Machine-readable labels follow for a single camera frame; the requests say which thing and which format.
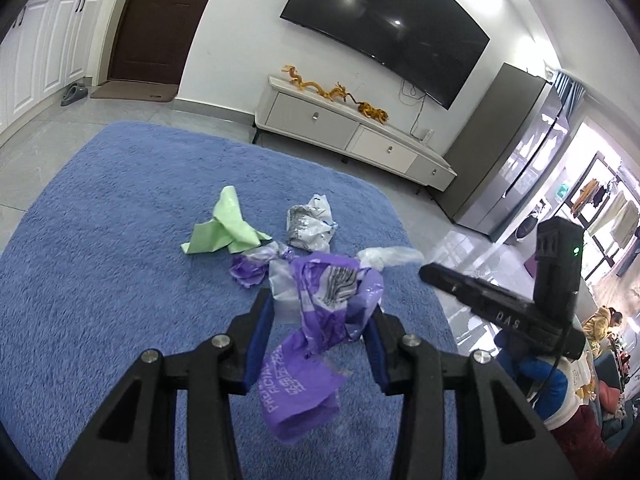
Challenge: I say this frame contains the golden dragon ornament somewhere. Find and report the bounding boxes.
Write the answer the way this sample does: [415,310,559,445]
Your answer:
[281,65,388,125]

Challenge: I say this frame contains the white wall cupboards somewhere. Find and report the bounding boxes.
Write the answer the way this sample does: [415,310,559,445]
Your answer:
[1,0,102,131]

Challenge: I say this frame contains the grey refrigerator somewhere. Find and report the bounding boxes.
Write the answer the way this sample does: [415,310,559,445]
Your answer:
[435,64,585,242]

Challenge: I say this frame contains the green crumpled paper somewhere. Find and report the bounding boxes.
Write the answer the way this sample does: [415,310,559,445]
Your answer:
[181,185,271,255]

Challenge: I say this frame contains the small purple wrapper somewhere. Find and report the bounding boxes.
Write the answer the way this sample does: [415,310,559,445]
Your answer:
[229,254,271,288]

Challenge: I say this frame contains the purple plastic bag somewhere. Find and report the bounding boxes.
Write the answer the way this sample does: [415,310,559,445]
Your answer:
[258,252,384,444]

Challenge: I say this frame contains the person in yellow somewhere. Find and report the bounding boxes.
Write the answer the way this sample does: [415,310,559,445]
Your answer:
[582,307,624,356]

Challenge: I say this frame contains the red sleeved right forearm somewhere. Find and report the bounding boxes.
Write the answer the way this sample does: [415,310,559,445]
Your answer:
[551,405,614,479]

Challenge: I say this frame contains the grey slipper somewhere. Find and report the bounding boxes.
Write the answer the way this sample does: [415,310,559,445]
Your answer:
[60,82,89,107]

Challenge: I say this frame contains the grey white printed wrapper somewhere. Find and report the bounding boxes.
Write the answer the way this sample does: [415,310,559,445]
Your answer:
[285,194,337,252]

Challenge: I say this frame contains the dark brown door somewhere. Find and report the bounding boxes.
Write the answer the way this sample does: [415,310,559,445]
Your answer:
[108,0,208,84]

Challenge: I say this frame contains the right blue white gloved hand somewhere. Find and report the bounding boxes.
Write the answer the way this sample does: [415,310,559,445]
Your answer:
[494,330,582,430]

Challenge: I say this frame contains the white plastic bag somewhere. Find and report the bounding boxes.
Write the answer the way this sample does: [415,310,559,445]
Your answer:
[356,246,425,272]

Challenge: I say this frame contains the white tv cabinet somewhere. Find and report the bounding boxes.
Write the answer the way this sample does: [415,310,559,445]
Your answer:
[254,76,457,192]

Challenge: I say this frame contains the black wall television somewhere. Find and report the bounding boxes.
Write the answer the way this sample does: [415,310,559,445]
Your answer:
[281,0,490,108]

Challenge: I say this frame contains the washing machine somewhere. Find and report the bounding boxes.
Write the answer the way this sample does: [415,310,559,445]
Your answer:
[514,200,547,243]

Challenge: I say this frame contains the brown door mat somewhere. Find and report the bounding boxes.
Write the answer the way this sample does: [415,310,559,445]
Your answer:
[90,80,179,103]

